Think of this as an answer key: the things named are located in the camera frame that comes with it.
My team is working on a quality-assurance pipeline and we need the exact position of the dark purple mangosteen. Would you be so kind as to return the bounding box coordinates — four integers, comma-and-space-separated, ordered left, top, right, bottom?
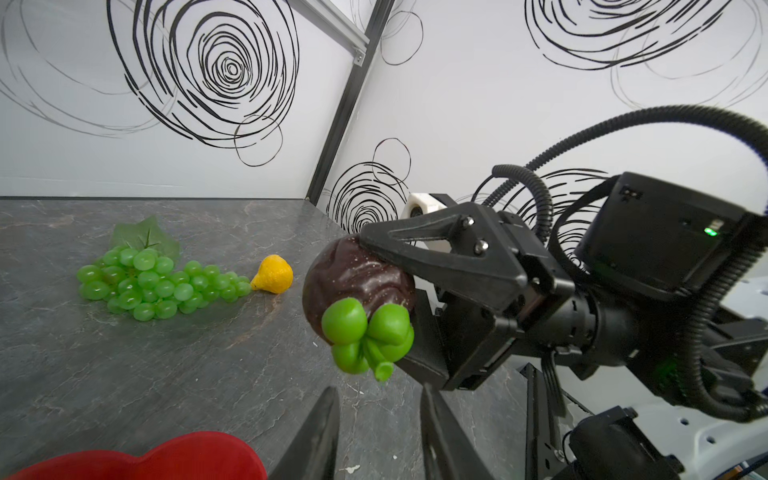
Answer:
302, 235, 416, 382

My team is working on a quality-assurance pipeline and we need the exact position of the red flower-shaped fruit bowl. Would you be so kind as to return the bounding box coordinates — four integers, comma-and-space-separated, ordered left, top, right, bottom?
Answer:
11, 431, 268, 479

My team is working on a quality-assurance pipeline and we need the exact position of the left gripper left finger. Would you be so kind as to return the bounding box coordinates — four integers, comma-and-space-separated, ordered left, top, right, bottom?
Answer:
268, 387, 340, 480

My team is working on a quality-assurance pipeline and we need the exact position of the green grape bunch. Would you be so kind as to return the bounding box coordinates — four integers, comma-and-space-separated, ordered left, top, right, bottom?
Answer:
76, 216, 252, 322

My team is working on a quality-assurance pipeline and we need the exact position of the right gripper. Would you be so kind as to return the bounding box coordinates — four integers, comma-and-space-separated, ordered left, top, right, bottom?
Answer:
359, 203, 598, 390

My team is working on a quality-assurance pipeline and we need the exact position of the small yellow pear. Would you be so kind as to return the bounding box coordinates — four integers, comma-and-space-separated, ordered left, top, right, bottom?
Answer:
250, 255, 294, 294

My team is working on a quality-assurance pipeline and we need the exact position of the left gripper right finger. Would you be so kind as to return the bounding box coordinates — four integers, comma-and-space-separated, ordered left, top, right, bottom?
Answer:
420, 384, 494, 480

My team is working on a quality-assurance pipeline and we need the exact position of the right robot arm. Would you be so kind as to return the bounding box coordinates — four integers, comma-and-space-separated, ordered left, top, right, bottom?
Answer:
360, 165, 767, 479

